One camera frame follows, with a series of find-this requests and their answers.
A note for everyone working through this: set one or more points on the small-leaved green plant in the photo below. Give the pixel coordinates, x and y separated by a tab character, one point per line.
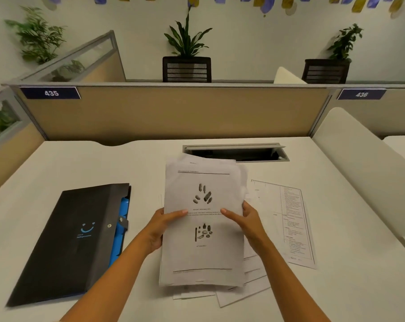
345	43

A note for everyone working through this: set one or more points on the stack of printed papers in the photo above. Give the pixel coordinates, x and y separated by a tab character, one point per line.
202	251

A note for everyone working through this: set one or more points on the person's left thumb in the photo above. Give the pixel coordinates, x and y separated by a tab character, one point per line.
176	214

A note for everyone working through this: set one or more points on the person's right hand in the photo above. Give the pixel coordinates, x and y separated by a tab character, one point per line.
252	228

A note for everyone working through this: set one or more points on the loose white paper sheets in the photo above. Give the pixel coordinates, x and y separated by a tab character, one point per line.
236	291

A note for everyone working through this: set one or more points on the row of blue yellow decals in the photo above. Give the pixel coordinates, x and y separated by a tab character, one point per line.
266	1

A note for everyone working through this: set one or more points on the person's right thumb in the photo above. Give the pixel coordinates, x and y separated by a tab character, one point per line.
231	216

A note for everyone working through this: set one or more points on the black slatted planter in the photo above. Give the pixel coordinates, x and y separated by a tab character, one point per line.
187	69
326	72

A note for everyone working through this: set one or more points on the beige desk partition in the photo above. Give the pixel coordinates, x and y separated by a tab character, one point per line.
387	113
175	113

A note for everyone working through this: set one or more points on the blue plastic file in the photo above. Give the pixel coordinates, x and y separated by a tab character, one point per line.
122	211

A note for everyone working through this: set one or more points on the person's right forearm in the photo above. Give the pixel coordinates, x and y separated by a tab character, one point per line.
286	281

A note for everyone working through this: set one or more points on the beige partition with glass panel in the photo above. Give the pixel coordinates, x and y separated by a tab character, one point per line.
88	63
4	154

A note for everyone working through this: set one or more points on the person's left hand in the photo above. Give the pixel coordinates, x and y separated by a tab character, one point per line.
153	231

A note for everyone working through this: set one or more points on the blue number label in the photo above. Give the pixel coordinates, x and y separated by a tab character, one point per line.
361	94
51	93

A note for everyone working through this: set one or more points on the bushy green fern plant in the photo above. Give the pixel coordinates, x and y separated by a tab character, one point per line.
38	36

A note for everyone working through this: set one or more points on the paper sheet with printed table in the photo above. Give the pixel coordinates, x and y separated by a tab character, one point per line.
291	228

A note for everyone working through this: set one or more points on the black document folder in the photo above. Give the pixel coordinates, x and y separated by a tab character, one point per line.
68	244

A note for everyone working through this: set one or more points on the person's left forearm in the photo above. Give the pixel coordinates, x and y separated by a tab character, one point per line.
111	281

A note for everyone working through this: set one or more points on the long-leaved green plant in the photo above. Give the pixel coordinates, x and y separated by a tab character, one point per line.
187	40

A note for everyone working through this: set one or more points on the large white desk divider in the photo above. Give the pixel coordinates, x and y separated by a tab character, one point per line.
360	164

